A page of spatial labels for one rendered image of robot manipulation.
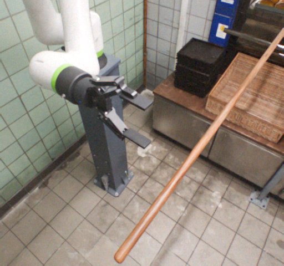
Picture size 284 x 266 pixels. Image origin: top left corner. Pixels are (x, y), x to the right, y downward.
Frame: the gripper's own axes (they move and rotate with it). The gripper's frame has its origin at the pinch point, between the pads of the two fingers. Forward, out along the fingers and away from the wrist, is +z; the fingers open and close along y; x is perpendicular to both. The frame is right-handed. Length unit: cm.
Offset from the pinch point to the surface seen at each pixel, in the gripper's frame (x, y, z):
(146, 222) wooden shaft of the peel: 8.7, 30.9, 7.6
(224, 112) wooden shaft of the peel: -46, 30, 7
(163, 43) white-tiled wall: -152, 82, -92
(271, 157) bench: -100, 100, 37
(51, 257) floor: 36, 149, -54
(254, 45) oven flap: -151, 54, -10
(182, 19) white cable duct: -151, 52, -74
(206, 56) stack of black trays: -123, 59, -35
